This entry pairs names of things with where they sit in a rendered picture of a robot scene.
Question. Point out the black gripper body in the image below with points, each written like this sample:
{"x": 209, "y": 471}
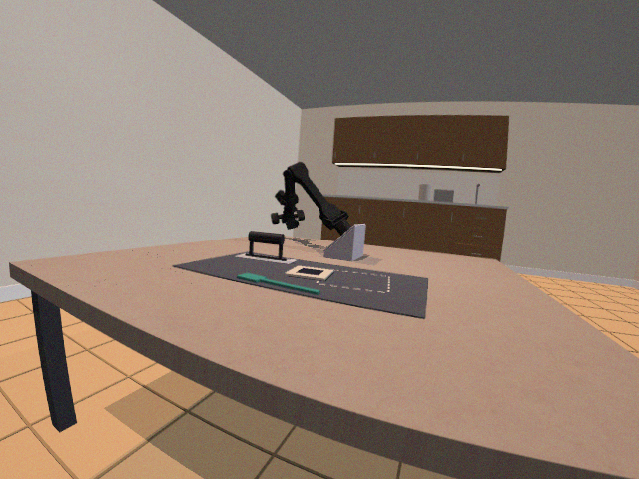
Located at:
{"x": 275, "y": 217}

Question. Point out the beige tile with dark rectangle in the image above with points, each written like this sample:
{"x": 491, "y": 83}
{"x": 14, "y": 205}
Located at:
{"x": 310, "y": 273}

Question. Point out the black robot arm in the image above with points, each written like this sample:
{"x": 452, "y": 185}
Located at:
{"x": 330, "y": 214}

